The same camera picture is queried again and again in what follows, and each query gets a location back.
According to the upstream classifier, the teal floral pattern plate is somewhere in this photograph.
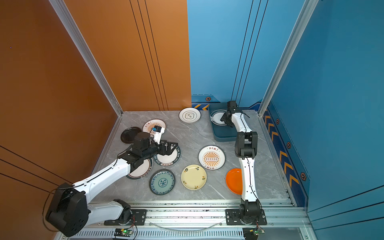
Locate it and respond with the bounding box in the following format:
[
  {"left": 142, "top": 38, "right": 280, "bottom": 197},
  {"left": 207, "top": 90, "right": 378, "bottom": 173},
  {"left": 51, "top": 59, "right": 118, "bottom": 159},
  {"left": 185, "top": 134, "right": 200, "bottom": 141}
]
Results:
[{"left": 149, "top": 170, "right": 176, "bottom": 196}]

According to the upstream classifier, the teal plastic bin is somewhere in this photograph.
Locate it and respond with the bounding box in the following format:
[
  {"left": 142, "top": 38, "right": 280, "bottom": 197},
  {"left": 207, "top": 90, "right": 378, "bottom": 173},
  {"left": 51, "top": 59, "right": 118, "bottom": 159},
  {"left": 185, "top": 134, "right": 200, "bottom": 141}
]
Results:
[{"left": 208, "top": 103, "right": 237, "bottom": 142}]

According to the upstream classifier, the right green circuit board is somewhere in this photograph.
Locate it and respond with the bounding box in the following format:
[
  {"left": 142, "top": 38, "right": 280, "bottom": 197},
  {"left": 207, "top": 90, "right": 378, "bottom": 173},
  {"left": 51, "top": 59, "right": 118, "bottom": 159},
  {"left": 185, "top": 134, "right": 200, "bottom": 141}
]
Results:
[{"left": 243, "top": 228, "right": 265, "bottom": 240}]

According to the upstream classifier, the hao shi wei plate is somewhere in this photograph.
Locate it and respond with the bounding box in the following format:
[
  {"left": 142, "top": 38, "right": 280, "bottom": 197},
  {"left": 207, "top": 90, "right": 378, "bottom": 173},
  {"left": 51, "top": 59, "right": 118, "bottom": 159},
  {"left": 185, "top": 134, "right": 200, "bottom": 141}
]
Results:
[{"left": 154, "top": 147, "right": 181, "bottom": 167}]

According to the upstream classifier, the green rimmed white plate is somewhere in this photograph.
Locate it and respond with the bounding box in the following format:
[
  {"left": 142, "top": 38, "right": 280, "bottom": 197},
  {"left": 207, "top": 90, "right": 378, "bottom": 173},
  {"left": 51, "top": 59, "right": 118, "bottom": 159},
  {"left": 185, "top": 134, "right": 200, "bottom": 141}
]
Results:
[{"left": 210, "top": 109, "right": 227, "bottom": 126}]

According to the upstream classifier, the orange plate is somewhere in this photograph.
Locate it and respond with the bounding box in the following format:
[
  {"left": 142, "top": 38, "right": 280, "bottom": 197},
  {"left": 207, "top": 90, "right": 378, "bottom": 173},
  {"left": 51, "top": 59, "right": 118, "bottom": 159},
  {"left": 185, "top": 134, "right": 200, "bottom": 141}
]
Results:
[{"left": 226, "top": 168, "right": 243, "bottom": 195}]

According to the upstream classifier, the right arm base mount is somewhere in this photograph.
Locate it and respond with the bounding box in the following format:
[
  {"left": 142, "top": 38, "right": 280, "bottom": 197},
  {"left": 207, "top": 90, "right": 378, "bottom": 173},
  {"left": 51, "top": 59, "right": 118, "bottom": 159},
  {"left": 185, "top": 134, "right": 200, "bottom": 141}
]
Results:
[{"left": 225, "top": 209, "right": 268, "bottom": 226}]

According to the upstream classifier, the white clover pattern plate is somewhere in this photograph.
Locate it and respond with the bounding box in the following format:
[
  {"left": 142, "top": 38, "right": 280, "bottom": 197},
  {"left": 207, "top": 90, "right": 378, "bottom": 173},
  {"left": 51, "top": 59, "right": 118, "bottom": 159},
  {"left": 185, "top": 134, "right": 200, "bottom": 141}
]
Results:
[{"left": 179, "top": 108, "right": 201, "bottom": 124}]

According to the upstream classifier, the sunburst pattern plate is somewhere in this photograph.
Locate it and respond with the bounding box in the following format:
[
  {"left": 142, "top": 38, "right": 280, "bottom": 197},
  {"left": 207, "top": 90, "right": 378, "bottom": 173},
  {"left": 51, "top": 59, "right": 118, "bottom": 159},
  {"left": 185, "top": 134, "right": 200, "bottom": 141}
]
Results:
[
  {"left": 142, "top": 119, "right": 167, "bottom": 135},
  {"left": 198, "top": 145, "right": 226, "bottom": 171}
]

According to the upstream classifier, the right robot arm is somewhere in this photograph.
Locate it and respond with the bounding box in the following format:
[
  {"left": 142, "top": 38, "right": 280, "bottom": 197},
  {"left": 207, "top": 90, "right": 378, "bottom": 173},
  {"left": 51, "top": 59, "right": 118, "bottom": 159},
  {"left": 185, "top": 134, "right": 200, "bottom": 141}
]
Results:
[{"left": 221, "top": 101, "right": 261, "bottom": 217}]

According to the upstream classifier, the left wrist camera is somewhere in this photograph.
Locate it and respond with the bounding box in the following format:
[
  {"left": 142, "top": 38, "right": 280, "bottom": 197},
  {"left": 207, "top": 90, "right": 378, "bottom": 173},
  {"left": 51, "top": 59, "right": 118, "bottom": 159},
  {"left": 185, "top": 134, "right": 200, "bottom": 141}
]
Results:
[{"left": 151, "top": 125, "right": 165, "bottom": 144}]

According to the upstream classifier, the left green circuit board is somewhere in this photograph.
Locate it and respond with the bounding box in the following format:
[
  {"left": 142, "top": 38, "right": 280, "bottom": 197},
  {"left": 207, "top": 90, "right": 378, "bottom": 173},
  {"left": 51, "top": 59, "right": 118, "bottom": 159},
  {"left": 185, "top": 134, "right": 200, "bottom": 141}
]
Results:
[{"left": 114, "top": 229, "right": 135, "bottom": 240}]

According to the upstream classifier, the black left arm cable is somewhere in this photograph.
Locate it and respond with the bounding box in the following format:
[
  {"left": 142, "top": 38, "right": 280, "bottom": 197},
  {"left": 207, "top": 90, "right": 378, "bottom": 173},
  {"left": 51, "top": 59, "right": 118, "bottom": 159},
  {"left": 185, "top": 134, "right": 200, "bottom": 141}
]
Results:
[{"left": 41, "top": 182, "right": 76, "bottom": 232}]

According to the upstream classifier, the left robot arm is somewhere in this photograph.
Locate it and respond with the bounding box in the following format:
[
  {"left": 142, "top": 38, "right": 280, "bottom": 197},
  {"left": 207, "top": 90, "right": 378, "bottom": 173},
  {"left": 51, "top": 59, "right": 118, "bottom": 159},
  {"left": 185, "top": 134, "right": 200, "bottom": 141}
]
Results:
[{"left": 42, "top": 132, "right": 178, "bottom": 237}]

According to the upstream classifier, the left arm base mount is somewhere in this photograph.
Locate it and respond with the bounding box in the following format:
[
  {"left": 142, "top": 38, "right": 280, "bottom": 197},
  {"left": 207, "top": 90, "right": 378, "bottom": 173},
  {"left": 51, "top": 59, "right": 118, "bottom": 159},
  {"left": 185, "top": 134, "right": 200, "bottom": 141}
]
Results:
[{"left": 104, "top": 209, "right": 147, "bottom": 227}]

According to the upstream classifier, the cream yellow plate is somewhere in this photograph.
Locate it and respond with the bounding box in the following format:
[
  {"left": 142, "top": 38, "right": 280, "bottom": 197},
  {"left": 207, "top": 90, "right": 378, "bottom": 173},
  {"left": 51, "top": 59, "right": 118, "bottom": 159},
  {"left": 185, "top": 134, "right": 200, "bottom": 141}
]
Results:
[{"left": 181, "top": 165, "right": 207, "bottom": 191}]

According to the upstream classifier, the black plate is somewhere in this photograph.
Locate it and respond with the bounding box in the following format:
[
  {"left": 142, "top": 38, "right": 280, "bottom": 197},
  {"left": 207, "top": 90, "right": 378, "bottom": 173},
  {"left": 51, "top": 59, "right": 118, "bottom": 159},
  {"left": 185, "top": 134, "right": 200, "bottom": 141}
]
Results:
[{"left": 120, "top": 127, "right": 142, "bottom": 144}]

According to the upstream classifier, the green red rimmed plate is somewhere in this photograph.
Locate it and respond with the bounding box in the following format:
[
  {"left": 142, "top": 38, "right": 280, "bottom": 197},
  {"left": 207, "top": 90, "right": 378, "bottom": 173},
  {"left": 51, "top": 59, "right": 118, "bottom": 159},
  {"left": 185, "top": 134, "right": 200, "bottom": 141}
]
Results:
[{"left": 126, "top": 159, "right": 154, "bottom": 180}]

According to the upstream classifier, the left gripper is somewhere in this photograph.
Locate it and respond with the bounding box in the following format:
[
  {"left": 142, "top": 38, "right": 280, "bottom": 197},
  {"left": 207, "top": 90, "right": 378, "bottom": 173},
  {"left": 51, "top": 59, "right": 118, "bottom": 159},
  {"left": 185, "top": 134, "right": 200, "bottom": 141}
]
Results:
[{"left": 142, "top": 138, "right": 179, "bottom": 160}]

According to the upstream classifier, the green circuit board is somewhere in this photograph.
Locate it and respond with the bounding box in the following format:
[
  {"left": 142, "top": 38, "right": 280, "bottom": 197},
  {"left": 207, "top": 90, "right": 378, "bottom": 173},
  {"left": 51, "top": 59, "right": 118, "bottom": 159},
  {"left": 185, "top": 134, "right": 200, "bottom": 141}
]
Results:
[
  {"left": 243, "top": 228, "right": 265, "bottom": 240},
  {"left": 114, "top": 229, "right": 135, "bottom": 240}
]

